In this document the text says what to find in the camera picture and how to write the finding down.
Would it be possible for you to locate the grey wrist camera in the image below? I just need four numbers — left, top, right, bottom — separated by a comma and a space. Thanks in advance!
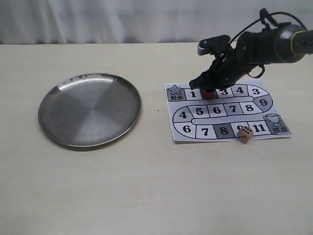
197, 35, 230, 56

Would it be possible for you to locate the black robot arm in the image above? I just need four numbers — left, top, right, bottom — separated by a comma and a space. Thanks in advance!
189, 24, 313, 92

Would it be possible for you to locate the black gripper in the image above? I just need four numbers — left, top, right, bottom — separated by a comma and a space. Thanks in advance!
189, 54, 257, 95

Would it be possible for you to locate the printed paper game board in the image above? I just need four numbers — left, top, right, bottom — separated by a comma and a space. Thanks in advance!
164, 79, 291, 142

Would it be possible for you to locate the red cylinder game piece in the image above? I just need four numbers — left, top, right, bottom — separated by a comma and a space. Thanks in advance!
203, 92, 214, 99

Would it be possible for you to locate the white backdrop curtain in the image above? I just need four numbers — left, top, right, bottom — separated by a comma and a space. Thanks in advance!
0, 0, 313, 44

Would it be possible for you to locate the wooden die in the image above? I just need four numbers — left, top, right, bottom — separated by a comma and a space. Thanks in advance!
237, 126, 254, 143

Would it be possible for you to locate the round stainless steel plate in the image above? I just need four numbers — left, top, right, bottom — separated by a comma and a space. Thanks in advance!
38, 72, 142, 149

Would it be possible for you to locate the black cable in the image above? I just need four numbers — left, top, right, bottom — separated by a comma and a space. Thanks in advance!
228, 8, 308, 47

